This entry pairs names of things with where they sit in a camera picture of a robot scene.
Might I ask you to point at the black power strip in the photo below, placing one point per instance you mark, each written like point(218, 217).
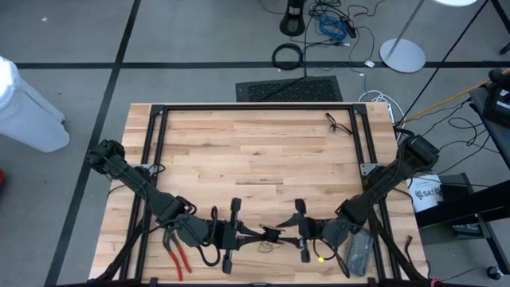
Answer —
point(350, 28)

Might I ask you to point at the black equipment cart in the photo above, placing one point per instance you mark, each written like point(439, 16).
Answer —
point(470, 201)

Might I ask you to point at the black eyeglasses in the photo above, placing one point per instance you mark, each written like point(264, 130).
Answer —
point(330, 126)

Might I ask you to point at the white printed paper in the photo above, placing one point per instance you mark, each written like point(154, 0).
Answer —
point(424, 195)

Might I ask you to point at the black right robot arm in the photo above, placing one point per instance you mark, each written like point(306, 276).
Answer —
point(382, 183)

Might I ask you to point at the black aluminium table frame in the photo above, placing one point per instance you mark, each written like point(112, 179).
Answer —
point(259, 107)

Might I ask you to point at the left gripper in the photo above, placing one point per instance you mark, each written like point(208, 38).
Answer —
point(230, 237)

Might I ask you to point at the white trash bin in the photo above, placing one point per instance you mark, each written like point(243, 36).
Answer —
point(28, 115)

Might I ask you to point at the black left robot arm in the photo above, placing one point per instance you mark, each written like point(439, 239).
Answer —
point(151, 191)

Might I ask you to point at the white power strip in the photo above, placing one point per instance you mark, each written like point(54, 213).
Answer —
point(390, 113)

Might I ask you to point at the small white adapter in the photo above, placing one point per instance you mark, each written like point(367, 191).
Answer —
point(369, 64)

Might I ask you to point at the black floor mat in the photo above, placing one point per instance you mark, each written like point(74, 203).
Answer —
point(291, 89)

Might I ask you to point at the black caster wheel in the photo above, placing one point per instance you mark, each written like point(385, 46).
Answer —
point(494, 272)

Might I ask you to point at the black stand foot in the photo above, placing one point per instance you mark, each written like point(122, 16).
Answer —
point(293, 24)

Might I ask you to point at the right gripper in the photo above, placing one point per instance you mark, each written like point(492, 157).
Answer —
point(316, 231)

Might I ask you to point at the white round pedestal stand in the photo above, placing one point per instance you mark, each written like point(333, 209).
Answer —
point(402, 56)

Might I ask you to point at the black device with label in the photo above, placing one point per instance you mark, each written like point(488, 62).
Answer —
point(501, 103)

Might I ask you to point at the grey clear plastic case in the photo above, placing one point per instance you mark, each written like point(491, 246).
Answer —
point(360, 255)

